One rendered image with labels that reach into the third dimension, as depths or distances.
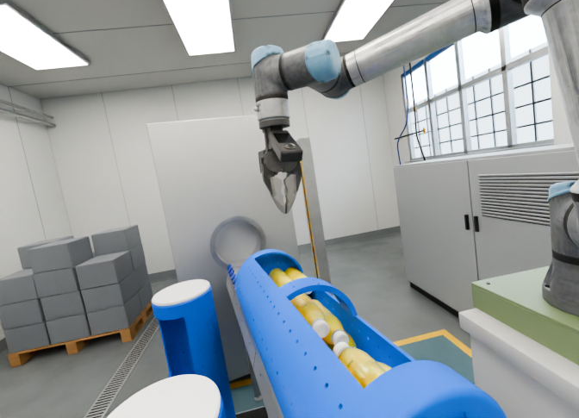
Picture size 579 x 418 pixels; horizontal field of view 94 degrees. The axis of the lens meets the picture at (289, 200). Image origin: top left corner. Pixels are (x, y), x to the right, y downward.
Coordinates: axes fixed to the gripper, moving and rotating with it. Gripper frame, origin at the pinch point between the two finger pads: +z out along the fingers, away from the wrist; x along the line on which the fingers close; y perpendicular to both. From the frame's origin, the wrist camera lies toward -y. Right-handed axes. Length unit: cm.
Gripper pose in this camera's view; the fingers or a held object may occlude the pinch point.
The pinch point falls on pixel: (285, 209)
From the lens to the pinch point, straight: 62.8
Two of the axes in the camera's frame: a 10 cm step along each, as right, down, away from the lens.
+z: 1.0, 9.9, 1.2
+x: -9.4, 1.4, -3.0
